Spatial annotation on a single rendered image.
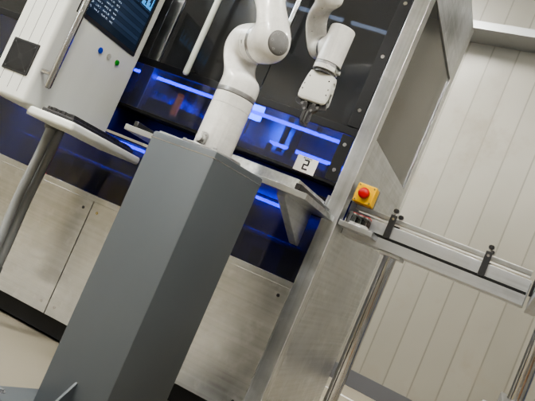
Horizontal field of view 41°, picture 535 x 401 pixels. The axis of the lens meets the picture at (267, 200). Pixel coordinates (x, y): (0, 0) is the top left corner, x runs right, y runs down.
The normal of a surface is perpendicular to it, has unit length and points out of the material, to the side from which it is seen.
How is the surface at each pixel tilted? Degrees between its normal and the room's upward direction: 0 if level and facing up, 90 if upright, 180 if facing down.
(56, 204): 90
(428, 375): 90
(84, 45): 90
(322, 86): 91
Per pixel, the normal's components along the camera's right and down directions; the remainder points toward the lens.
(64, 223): -0.30, -0.20
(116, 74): 0.86, 0.34
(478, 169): -0.50, -0.28
